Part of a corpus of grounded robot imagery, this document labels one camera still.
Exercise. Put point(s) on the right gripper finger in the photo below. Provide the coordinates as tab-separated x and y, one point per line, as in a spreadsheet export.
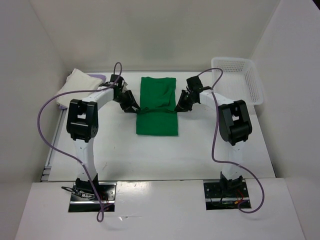
184	108
183	99

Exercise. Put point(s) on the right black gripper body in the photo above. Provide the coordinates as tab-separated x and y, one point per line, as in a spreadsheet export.
189	99

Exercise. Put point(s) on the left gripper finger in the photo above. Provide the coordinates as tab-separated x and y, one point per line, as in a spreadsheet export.
132	101
132	109

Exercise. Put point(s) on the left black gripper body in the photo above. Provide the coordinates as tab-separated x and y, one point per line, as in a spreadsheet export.
124	99

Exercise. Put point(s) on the green t shirt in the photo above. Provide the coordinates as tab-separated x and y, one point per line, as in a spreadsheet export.
157	115

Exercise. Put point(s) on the purple t shirt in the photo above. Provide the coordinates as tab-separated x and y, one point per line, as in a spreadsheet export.
97	76

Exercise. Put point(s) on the white t shirt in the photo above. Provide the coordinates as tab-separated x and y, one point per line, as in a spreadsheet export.
77	87

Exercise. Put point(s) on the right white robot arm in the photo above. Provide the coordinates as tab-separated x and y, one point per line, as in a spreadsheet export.
234	127

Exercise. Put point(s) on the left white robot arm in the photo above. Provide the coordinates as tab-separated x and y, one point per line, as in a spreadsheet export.
83	124

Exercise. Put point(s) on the white plastic basket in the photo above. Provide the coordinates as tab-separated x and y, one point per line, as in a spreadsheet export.
237	79

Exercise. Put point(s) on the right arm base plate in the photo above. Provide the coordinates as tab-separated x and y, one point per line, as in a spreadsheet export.
217	199

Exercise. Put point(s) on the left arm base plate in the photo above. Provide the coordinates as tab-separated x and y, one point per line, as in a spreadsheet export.
83	202

